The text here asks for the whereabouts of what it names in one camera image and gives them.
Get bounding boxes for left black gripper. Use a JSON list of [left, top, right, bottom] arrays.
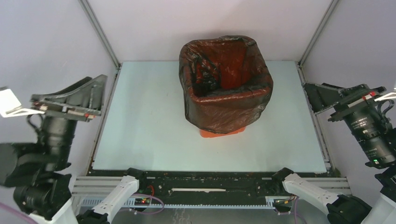
[[35, 70, 110, 166]]

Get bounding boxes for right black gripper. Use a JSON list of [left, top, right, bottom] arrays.
[[299, 78, 394, 163]]

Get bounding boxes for black plastic trash bag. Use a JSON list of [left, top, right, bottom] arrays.
[[179, 35, 274, 133]]

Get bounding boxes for orange plastic trash bin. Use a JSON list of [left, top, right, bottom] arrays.
[[199, 127, 246, 138]]

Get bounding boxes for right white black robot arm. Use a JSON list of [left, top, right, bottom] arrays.
[[271, 83, 396, 224]]

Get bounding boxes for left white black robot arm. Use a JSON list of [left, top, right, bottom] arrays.
[[0, 75, 148, 224]]

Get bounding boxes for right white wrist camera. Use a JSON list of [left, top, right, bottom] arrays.
[[375, 88, 396, 102]]

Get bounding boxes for left aluminium frame post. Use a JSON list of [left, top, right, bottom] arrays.
[[78, 0, 121, 70]]

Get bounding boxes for aluminium frame post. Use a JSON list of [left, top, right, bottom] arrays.
[[78, 0, 121, 70], [298, 0, 341, 67]]

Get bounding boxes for right aluminium frame post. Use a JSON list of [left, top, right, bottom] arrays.
[[298, 0, 341, 67]]

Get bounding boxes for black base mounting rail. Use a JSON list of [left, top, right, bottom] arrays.
[[119, 170, 295, 205]]

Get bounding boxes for white slotted cable duct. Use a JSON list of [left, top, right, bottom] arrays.
[[81, 197, 279, 209]]

